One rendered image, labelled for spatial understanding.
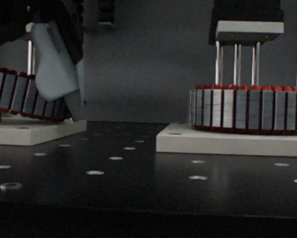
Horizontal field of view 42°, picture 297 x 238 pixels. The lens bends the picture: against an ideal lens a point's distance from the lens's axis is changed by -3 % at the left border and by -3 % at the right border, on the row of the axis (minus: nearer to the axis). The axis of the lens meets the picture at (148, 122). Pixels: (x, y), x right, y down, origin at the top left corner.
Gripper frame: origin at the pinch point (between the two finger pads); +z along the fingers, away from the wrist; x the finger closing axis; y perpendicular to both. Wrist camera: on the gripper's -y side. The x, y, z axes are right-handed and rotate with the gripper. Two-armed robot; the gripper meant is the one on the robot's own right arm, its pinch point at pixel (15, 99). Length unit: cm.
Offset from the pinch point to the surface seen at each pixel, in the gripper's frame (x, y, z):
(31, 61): -5.9, -13.8, 2.9
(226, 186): 19.4, 15.2, -8.4
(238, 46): 19.5, -18.0, -3.0
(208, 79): 16.5, -25.8, 5.6
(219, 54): 17.4, -17.2, -1.7
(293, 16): 26.8, -31.7, -4.7
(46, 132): 5.7, 4.8, -0.8
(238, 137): 20.2, 5.3, -4.8
